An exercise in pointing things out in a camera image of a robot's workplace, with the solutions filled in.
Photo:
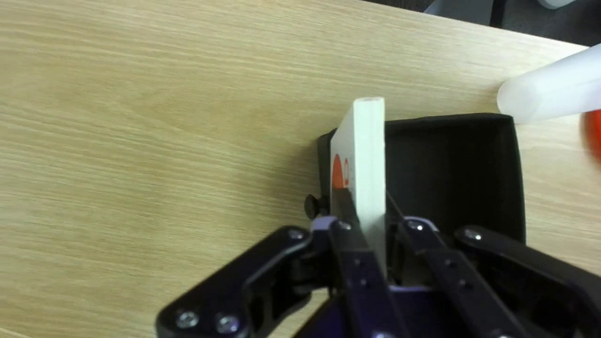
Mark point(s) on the red snack box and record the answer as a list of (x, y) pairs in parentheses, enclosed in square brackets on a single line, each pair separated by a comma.
[(368, 162)]

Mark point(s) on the black fabric box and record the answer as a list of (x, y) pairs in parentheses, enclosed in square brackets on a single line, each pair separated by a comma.
[(451, 175)]

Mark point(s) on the white plastic squeeze bottle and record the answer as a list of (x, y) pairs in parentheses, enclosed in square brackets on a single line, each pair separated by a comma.
[(550, 85)]

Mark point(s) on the orange round plate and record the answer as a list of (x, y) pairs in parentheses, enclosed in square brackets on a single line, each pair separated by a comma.
[(591, 134)]

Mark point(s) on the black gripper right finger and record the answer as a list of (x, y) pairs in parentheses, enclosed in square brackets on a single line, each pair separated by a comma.
[(531, 288)]

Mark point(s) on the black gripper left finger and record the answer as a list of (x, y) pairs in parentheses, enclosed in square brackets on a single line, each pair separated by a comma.
[(250, 294)]

